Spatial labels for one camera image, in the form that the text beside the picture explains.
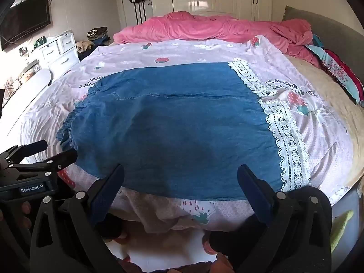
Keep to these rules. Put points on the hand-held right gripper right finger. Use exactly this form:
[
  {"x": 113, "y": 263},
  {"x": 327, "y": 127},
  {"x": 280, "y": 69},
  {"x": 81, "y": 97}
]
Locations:
[{"x": 252, "y": 190}]

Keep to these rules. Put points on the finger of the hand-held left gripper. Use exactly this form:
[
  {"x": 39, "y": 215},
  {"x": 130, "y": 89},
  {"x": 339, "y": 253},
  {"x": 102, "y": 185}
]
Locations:
[
  {"x": 66, "y": 158},
  {"x": 37, "y": 147}
]

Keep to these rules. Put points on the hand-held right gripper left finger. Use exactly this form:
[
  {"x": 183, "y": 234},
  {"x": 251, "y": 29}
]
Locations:
[{"x": 111, "y": 187}]

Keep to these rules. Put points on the blue denim pants lace trim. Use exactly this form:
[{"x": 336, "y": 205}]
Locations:
[{"x": 170, "y": 133}]

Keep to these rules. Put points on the person's left hand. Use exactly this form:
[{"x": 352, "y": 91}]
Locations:
[{"x": 26, "y": 209}]

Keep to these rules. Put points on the green fleece cloth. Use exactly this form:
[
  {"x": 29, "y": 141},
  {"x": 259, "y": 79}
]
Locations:
[{"x": 342, "y": 226}]

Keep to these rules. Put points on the white drawer cabinet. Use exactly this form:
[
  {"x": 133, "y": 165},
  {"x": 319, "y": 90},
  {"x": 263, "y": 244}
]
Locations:
[{"x": 57, "y": 51}]

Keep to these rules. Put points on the beige plush cloth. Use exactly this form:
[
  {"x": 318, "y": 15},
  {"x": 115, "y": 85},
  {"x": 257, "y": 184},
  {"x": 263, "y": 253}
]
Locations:
[{"x": 84, "y": 45}]

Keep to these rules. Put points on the dark blue cloth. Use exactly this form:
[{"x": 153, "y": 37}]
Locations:
[{"x": 99, "y": 44}]

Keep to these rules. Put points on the black flat television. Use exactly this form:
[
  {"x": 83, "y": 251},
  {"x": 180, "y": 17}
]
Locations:
[{"x": 25, "y": 20}]

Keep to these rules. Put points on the pile of folded clothes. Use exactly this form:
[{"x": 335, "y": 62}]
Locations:
[{"x": 98, "y": 32}]

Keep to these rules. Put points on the beige bed sheet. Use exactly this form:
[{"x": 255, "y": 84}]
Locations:
[{"x": 321, "y": 76}]

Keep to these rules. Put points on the colourful floral cloth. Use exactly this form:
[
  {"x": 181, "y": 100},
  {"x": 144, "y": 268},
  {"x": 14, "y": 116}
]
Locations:
[{"x": 338, "y": 71}]

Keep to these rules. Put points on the pink strawberry printed blanket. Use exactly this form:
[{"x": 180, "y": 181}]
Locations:
[{"x": 199, "y": 51}]

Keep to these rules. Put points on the pink duvet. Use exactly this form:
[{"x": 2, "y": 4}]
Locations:
[{"x": 199, "y": 28}]

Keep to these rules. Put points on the grey bed headboard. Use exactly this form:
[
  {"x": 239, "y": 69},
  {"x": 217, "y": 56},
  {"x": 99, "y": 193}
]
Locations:
[{"x": 327, "y": 25}]

